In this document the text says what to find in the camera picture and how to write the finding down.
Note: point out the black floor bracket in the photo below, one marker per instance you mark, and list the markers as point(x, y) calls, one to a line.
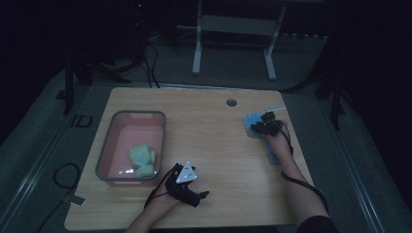
point(81, 121)

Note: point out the grey tape strip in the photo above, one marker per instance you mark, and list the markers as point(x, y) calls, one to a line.
point(75, 200)

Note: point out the pink basin with grey rim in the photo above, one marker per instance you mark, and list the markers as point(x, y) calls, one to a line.
point(132, 152)

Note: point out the round table grommet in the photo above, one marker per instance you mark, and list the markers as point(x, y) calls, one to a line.
point(231, 103)

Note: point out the person's left hand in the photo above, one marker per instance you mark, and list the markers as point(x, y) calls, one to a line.
point(165, 200)

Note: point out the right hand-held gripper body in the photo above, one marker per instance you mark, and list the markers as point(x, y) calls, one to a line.
point(270, 124)

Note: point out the plain green knit glove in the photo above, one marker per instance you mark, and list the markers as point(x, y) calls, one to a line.
point(146, 171)

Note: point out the plain blue knit glove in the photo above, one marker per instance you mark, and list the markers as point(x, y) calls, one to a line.
point(251, 124)

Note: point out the dark equipment with red light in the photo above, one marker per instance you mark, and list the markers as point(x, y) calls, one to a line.
point(139, 29)

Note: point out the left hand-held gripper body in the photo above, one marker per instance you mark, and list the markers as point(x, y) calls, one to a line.
point(186, 174)

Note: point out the green glove with face print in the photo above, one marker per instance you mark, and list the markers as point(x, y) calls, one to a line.
point(142, 155)

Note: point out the black stand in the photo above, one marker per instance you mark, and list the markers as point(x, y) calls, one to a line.
point(335, 97)
point(68, 87)

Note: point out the white metal desk frame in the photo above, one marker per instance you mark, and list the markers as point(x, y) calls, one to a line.
point(238, 25)

